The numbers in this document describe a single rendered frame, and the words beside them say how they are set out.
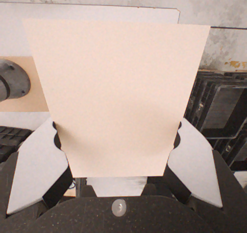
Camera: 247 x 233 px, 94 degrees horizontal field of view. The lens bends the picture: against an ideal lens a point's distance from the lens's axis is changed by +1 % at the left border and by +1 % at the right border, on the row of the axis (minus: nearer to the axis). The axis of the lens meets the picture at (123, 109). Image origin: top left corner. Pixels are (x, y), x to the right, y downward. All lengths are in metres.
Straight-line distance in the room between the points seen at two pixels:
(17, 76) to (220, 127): 1.29
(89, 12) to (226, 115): 1.08
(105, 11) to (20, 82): 0.40
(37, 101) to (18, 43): 0.23
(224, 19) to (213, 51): 0.25
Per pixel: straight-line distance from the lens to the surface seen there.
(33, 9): 0.60
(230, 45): 1.61
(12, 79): 0.58
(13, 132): 0.80
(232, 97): 1.11
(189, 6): 1.38
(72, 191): 0.89
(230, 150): 1.42
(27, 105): 0.68
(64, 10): 0.56
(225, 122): 1.22
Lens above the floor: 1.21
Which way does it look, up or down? 61 degrees down
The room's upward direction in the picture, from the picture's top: 175 degrees clockwise
